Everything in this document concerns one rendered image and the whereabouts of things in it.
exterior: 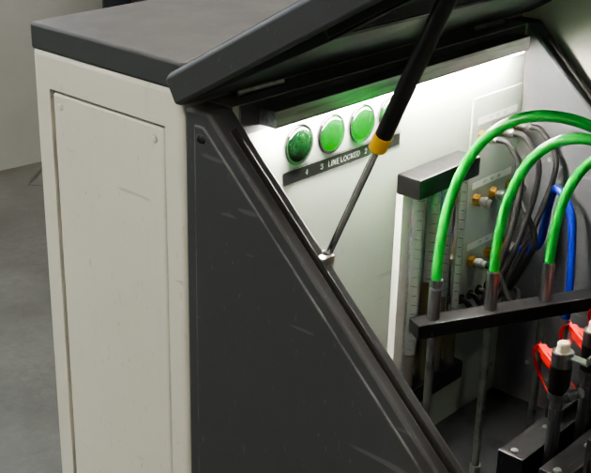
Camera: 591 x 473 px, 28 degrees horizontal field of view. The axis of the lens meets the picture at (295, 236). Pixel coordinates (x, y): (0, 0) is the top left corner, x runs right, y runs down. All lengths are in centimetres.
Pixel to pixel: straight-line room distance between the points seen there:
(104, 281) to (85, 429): 25
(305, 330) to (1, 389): 247
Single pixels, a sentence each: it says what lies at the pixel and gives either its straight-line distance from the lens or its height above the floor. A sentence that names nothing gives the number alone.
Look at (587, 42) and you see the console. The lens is 181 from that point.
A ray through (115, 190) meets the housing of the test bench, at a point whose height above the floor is 131.
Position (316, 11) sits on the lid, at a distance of 114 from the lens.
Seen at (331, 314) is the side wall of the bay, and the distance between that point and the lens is 125.
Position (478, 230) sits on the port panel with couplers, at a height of 114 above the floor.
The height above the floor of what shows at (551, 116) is 142.
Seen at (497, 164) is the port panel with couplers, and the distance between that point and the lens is 181.
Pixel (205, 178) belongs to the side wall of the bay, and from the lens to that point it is 133.
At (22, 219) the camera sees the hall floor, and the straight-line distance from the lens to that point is 492.
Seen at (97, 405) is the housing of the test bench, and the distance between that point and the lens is 165.
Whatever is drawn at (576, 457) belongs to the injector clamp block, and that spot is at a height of 98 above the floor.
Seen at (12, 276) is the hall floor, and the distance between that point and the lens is 442.
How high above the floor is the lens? 183
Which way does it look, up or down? 23 degrees down
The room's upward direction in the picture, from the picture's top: 1 degrees clockwise
